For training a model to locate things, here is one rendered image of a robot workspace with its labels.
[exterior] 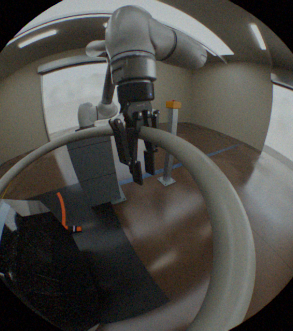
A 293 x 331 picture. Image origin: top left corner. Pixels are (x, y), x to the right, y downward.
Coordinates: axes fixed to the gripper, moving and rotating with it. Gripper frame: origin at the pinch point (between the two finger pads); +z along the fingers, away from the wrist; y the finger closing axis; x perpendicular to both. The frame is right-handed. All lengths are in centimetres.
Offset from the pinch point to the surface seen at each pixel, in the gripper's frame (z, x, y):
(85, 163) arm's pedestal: 27, -77, -5
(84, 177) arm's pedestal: 40, -79, 1
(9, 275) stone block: 6, -3, 55
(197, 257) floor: 91, 37, -15
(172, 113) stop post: -2, -39, -93
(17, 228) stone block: 7, -20, 47
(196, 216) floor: 93, 17, -57
